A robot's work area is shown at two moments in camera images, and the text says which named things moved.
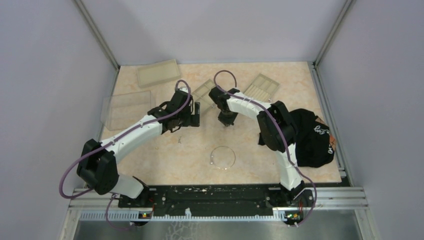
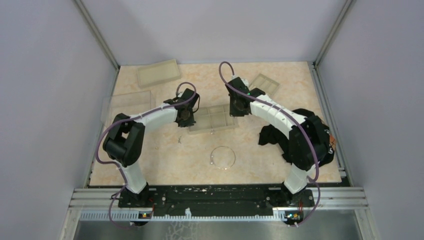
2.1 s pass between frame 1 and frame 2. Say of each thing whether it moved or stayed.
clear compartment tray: moved
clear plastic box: stayed
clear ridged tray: stayed
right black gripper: moved
